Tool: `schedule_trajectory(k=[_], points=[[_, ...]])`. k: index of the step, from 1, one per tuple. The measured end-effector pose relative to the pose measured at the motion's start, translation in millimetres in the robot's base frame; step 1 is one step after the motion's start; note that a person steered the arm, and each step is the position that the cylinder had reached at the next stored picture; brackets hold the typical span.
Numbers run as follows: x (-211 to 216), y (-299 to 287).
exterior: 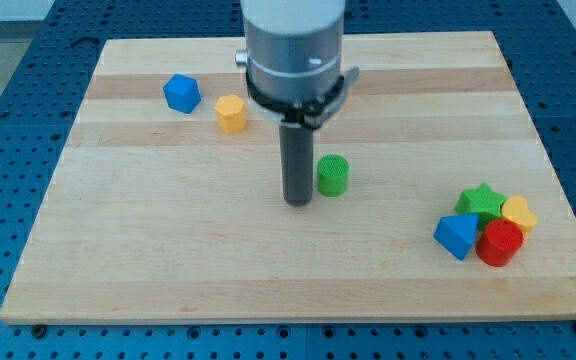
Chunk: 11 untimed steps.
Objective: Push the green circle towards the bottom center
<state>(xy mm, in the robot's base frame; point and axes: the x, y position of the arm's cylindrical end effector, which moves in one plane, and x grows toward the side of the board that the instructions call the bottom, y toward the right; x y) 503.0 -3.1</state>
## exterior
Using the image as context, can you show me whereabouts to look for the red cylinder block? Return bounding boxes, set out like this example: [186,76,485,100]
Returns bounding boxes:
[475,218,524,267]

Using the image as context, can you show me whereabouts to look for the blue cube block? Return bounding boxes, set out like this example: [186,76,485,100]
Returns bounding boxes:
[163,74,201,114]

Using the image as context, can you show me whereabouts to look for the green star block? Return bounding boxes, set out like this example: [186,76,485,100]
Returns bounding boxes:
[455,182,507,231]

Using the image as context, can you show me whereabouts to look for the blue perforated table plate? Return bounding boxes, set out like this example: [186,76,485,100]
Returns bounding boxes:
[0,0,576,359]

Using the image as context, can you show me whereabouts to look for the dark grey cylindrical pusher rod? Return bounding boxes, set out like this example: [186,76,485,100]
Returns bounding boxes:
[279,127,313,207]

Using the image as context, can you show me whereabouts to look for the green cylinder block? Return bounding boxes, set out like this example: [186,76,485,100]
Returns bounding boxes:
[317,154,350,197]

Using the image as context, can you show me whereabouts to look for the yellow hexagon block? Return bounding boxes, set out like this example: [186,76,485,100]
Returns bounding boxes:
[214,95,247,133]

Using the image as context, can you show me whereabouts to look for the grey and white robot arm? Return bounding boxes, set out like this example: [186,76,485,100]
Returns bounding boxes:
[235,0,359,130]

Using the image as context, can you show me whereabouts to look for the blue triangle block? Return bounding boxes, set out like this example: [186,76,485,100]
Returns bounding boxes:
[433,213,479,261]

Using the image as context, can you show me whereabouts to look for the wooden board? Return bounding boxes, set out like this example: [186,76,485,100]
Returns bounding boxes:
[0,31,576,325]

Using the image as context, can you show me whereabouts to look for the yellow heart block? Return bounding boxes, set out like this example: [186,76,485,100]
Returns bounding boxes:
[501,195,538,237]

